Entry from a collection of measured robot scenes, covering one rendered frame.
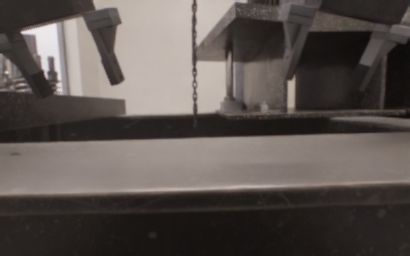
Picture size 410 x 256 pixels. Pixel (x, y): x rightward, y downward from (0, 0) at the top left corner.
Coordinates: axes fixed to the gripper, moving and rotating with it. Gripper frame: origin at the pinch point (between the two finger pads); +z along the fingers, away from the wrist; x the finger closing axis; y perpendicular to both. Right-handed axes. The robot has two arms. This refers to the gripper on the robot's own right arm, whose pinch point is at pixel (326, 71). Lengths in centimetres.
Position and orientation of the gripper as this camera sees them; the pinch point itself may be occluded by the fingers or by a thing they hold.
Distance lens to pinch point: 40.5
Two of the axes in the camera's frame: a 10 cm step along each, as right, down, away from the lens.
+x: 9.8, 0.9, 1.5
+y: 0.9, 4.9, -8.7
